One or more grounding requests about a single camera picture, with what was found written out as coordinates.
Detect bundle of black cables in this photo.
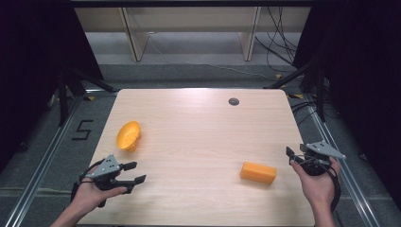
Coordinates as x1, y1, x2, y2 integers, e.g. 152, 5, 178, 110
253, 6, 300, 74

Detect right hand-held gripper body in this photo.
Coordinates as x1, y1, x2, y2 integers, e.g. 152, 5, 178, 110
298, 140, 347, 177

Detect black floor cables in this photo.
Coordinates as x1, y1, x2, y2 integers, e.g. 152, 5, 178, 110
289, 99, 318, 126

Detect orange plastic bowl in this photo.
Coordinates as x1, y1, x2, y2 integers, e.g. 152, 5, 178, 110
115, 120, 142, 152

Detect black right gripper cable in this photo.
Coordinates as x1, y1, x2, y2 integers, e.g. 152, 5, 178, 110
296, 153, 343, 213

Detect white shelf unit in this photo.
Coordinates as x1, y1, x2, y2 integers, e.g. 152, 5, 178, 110
74, 6, 312, 62

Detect person's right hand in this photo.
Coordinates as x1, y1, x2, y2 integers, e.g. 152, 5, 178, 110
289, 156, 342, 212

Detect person's left hand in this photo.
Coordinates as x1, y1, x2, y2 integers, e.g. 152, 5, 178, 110
70, 180, 128, 216

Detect black curtain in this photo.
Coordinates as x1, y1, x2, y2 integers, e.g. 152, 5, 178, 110
0, 0, 106, 173
292, 0, 401, 211

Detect aluminium floor rail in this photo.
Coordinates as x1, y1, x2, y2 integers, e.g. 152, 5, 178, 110
2, 90, 91, 227
303, 94, 383, 227

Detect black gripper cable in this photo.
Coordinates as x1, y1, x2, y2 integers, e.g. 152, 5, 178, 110
296, 153, 343, 213
69, 158, 107, 203

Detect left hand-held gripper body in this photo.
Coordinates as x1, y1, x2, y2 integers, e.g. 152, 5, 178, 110
83, 153, 128, 209

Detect orange rectangular block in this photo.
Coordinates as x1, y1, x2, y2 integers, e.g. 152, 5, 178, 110
239, 161, 278, 186

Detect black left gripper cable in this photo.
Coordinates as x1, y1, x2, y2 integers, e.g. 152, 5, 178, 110
69, 158, 107, 203

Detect black metal stand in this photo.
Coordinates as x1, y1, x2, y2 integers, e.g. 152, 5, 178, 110
264, 59, 327, 123
56, 66, 116, 128

